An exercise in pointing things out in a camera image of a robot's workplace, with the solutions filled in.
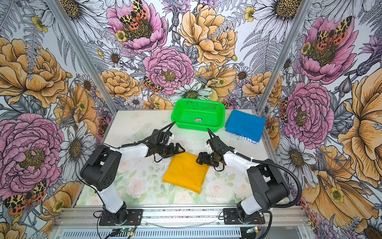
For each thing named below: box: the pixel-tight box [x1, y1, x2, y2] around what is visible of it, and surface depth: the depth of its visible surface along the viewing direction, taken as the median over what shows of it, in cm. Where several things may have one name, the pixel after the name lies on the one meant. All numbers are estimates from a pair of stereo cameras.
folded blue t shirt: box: [225, 109, 267, 143], surface depth 115 cm
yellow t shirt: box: [162, 151, 210, 194], surface depth 88 cm
